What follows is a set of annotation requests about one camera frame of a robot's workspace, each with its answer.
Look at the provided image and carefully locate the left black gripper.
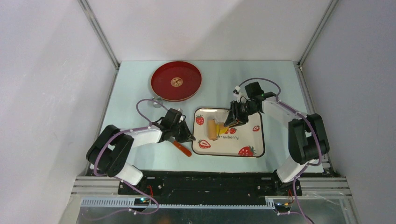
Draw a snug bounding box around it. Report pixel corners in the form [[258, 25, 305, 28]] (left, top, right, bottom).
[[170, 119, 194, 143]]

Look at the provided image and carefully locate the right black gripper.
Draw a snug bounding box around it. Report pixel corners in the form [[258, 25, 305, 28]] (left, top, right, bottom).
[[224, 101, 258, 128]]

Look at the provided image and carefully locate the yellow dough piece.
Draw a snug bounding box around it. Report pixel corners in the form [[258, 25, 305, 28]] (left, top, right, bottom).
[[216, 124, 229, 135]]

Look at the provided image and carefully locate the strawberry print tray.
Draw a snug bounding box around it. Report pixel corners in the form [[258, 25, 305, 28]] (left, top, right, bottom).
[[191, 108, 265, 157]]

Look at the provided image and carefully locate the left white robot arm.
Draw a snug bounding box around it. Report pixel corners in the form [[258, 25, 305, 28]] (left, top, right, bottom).
[[86, 108, 196, 194]]

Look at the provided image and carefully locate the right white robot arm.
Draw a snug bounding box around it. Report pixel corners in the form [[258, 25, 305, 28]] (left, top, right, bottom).
[[224, 78, 330, 195]]

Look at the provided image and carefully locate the small clear glass cup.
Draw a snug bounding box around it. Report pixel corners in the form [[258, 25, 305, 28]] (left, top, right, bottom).
[[151, 96, 163, 108]]

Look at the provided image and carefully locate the round red plate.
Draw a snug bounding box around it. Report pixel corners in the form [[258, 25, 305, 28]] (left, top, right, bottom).
[[150, 61, 202, 102]]

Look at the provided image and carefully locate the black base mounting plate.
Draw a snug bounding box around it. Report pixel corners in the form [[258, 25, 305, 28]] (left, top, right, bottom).
[[136, 171, 302, 206]]

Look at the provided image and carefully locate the orange handled spatula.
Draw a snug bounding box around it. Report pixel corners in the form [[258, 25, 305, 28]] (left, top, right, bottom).
[[168, 138, 192, 157]]

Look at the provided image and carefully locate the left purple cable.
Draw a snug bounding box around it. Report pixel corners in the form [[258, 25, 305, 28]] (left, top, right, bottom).
[[93, 98, 174, 177]]

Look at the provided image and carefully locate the purple cable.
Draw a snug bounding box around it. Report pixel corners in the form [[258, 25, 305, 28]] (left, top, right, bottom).
[[238, 77, 324, 224], [93, 98, 174, 177]]

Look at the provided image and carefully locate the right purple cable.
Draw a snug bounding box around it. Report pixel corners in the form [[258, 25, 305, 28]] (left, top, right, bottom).
[[238, 77, 324, 224]]

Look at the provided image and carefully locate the grey slotted cable duct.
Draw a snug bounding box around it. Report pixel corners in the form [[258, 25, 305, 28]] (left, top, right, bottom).
[[81, 197, 276, 209]]

